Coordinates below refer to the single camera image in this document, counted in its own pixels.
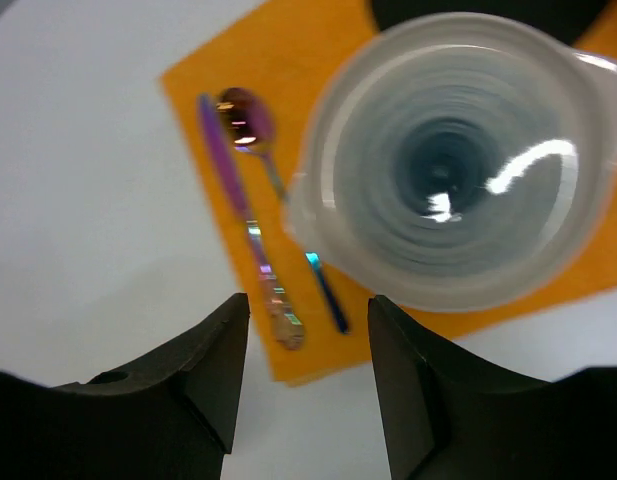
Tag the iridescent purple table knife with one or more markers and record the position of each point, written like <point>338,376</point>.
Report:
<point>287,327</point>

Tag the white ribbed plate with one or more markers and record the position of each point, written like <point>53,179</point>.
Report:
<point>458,162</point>

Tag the iridescent purple spoon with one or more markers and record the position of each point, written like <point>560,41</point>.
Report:
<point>250,127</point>

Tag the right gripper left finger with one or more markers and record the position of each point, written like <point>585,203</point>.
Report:
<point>169,414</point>

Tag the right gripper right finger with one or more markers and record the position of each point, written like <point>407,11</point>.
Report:
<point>450,414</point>

